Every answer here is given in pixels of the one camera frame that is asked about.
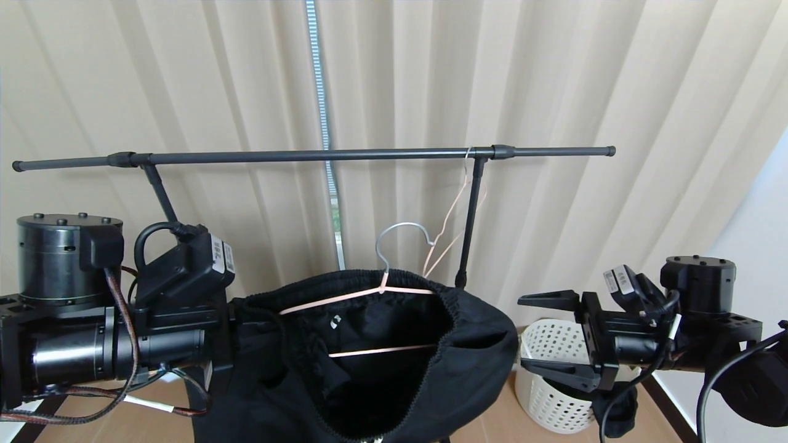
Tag white laundry basket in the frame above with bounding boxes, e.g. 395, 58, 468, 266
515, 317, 644, 434

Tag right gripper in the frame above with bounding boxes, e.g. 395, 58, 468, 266
517, 290, 675, 393

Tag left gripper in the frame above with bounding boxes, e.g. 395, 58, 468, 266
31, 300, 235, 386

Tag black mesh garment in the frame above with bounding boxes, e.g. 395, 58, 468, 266
548, 372, 639, 439

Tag pink clothes hanger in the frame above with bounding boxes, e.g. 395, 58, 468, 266
422, 148, 488, 279
279, 221, 439, 359

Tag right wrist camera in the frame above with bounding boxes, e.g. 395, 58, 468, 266
602, 265, 681, 327

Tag black clothes rack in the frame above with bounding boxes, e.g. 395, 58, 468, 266
12, 145, 616, 290

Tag beige curtain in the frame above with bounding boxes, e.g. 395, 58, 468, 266
0, 0, 788, 345

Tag black drawstring shorts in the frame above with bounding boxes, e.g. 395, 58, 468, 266
188, 269, 519, 443

